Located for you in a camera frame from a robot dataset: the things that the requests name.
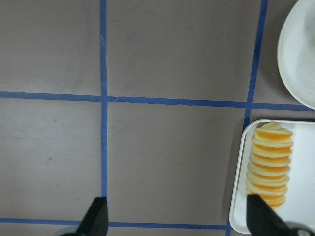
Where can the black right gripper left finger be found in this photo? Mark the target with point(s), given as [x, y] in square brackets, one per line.
[95, 221]

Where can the white rectangular tray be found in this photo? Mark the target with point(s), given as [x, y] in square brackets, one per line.
[299, 206]

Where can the brown paper table mat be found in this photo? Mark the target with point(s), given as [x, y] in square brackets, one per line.
[141, 101]

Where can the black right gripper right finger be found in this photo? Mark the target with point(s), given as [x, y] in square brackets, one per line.
[261, 220]

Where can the cream plate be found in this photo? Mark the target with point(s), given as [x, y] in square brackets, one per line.
[296, 52]

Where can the sliced toy bread loaf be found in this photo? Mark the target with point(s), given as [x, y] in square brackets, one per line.
[268, 166]

